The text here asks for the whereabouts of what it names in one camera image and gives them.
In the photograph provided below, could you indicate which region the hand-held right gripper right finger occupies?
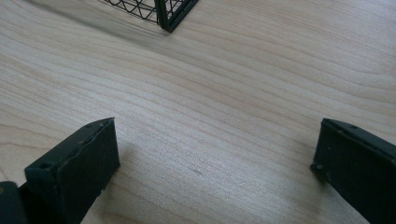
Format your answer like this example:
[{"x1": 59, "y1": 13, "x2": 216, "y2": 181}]
[{"x1": 309, "y1": 118, "x2": 396, "y2": 224}]

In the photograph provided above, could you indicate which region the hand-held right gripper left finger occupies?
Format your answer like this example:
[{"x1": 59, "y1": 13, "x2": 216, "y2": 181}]
[{"x1": 19, "y1": 117, "x2": 121, "y2": 224}]

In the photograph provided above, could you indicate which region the black wire mesh basket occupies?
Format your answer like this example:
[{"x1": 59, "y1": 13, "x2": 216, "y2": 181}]
[{"x1": 98, "y1": 0, "x2": 200, "y2": 34}]

